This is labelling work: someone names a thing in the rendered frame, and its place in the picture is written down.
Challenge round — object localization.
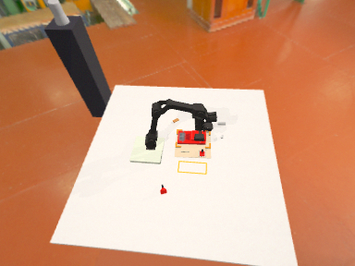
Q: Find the small red block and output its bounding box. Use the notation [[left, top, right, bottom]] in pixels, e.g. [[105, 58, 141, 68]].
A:
[[160, 184, 167, 194]]

